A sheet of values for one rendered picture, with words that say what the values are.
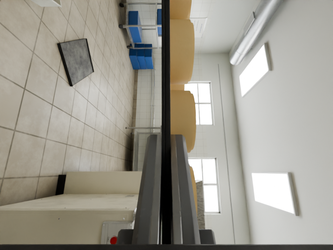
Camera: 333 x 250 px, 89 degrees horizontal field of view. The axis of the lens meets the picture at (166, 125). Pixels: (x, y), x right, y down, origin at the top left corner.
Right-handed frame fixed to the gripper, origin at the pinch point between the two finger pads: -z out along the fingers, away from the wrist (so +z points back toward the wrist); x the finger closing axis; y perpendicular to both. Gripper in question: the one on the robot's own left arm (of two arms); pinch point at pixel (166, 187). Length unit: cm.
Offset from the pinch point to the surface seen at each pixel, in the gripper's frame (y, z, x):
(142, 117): -292, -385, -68
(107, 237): -80, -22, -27
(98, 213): -78, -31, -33
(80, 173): -125, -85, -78
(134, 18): -51, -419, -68
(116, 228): -78, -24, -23
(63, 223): -80, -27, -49
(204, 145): -337, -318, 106
